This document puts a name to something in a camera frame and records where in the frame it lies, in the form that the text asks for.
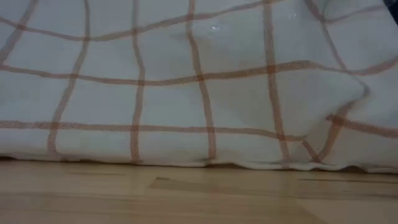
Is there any white towel orange grid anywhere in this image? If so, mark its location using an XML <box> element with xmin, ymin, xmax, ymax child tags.
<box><xmin>0</xmin><ymin>0</ymin><xmax>398</xmax><ymax>174</ymax></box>

